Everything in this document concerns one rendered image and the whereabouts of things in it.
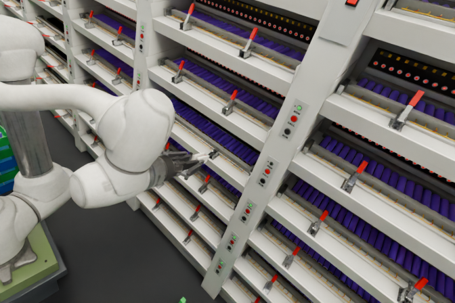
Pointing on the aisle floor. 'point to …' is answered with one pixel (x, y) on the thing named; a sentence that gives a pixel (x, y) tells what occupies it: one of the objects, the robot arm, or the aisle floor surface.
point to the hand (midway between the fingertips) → (200, 158)
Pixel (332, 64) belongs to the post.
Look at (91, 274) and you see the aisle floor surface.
